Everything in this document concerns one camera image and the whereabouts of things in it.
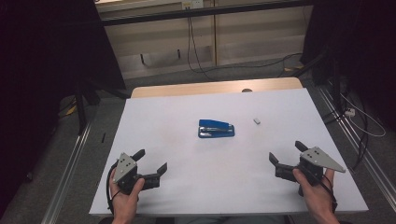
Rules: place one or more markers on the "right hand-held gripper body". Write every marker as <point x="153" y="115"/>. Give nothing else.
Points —
<point x="316" y="160"/>

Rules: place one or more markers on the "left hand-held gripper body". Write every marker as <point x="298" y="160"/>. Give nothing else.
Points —
<point x="126" y="174"/>

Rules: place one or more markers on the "silver staple strip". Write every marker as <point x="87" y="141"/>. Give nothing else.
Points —
<point x="257" y="121"/>

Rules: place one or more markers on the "blue stapler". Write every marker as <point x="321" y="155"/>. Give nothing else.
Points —
<point x="214" y="124"/>

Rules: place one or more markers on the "person's left hand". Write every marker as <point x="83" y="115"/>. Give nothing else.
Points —
<point x="124" y="207"/>

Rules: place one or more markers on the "person's right hand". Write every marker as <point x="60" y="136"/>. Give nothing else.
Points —
<point x="319" y="199"/>

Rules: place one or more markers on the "white power plug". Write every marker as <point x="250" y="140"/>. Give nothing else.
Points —
<point x="350" y="112"/>

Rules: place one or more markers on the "black stand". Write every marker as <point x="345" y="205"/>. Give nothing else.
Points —
<point x="81" y="105"/>
<point x="334" y="81"/>

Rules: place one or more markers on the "dark round table grommet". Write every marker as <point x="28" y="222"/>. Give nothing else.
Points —
<point x="247" y="90"/>

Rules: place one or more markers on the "light wooden table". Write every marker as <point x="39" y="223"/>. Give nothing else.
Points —
<point x="193" y="88"/>

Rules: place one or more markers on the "black curtain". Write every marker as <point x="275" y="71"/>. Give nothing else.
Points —
<point x="40" y="62"/>
<point x="358" y="46"/>

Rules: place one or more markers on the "beige wooden cabinet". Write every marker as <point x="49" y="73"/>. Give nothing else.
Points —
<point x="255" y="40"/>

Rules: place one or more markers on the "black metal bar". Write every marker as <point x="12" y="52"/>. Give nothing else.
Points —
<point x="202" y="12"/>

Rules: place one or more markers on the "metal floor rail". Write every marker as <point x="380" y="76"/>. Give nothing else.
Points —
<point x="358" y="146"/>
<point x="67" y="174"/>

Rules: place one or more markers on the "white wall socket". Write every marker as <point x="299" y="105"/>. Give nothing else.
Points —
<point x="193" y="4"/>

